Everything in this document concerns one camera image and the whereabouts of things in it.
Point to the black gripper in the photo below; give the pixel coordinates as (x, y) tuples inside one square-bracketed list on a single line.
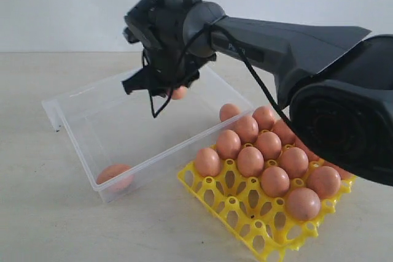
[(163, 72)]

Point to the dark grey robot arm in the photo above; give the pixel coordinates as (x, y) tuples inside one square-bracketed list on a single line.
[(336, 81)]

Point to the clear plastic storage box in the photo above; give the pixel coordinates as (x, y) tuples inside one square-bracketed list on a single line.
[(122, 146)]

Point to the yellow plastic egg tray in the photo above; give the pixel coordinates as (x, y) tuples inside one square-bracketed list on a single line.
[(262, 223)]

